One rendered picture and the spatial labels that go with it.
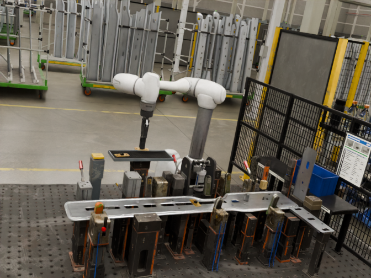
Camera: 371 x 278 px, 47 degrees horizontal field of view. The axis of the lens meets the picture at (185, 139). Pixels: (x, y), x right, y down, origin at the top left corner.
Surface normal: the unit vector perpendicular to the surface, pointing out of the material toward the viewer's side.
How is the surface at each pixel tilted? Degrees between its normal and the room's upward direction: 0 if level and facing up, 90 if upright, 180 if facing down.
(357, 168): 90
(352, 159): 90
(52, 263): 0
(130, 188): 90
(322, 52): 89
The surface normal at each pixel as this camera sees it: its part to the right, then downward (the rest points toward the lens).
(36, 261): 0.16, -0.94
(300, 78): -0.93, -0.04
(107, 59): 0.27, 0.25
